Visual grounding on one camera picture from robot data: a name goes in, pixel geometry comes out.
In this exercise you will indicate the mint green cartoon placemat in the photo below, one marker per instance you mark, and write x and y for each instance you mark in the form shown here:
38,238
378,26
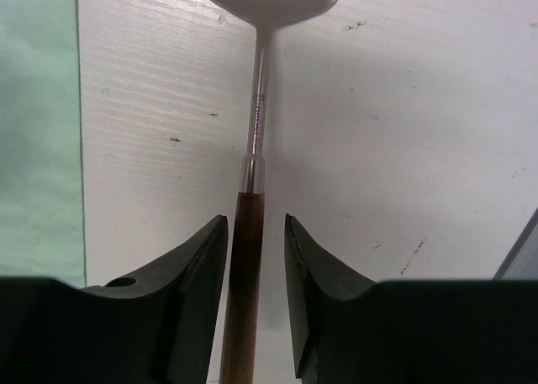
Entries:
42,215

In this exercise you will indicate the steel spatula wooden handle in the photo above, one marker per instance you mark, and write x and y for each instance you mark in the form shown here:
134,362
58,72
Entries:
240,321

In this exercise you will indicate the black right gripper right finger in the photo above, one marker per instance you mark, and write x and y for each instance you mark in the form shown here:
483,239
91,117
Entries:
347,328

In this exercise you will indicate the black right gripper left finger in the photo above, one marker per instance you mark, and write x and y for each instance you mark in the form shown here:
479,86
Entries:
152,325

